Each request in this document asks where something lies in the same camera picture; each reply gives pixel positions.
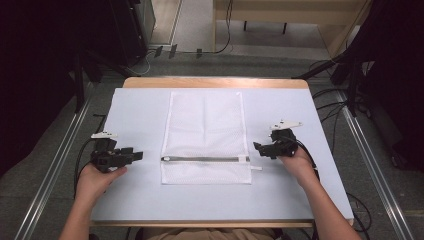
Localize black floor cables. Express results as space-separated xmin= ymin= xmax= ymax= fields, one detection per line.
xmin=308 ymin=59 xmax=373 ymax=240

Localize white floor cable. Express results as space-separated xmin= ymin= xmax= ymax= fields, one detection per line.
xmin=126 ymin=49 xmax=158 ymax=77

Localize person's right hand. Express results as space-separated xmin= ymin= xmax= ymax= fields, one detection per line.
xmin=277 ymin=145 xmax=318 ymax=188

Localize wooden table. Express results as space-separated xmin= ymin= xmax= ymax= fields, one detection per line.
xmin=89 ymin=76 xmax=355 ymax=230

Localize person's left hand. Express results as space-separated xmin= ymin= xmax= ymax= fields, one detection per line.
xmin=75 ymin=161 xmax=129 ymax=202

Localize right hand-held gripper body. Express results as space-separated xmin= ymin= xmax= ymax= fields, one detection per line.
xmin=259 ymin=119 xmax=304 ymax=160

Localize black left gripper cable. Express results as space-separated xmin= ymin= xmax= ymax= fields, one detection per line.
xmin=72 ymin=113 xmax=108 ymax=198

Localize light blue table mat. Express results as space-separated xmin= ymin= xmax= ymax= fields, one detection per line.
xmin=90 ymin=87 xmax=355 ymax=224

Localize black cabinet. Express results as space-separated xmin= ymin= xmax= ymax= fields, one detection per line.
xmin=108 ymin=0 xmax=157 ymax=66

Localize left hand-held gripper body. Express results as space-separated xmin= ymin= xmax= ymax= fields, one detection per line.
xmin=90 ymin=131 xmax=135 ymax=174

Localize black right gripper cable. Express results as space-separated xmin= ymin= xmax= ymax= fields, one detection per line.
xmin=283 ymin=134 xmax=322 ymax=183

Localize metal floor rail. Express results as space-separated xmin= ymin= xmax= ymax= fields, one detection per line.
xmin=334 ymin=89 xmax=417 ymax=240
xmin=12 ymin=82 xmax=97 ymax=240

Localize dark curtain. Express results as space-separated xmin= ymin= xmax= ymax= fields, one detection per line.
xmin=344 ymin=0 xmax=424 ymax=173
xmin=0 ymin=0 xmax=116 ymax=178

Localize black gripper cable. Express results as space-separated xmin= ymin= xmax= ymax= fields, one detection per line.
xmin=72 ymin=113 xmax=108 ymax=198
xmin=283 ymin=134 xmax=322 ymax=183

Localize black hanging cable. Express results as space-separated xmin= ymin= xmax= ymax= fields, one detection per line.
xmin=213 ymin=0 xmax=235 ymax=55

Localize white mesh laundry bag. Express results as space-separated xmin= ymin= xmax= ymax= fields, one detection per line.
xmin=160 ymin=90 xmax=263 ymax=186

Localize black metal stand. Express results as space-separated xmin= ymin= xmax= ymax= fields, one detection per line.
xmin=291 ymin=49 xmax=371 ymax=118
xmin=72 ymin=46 xmax=136 ymax=115

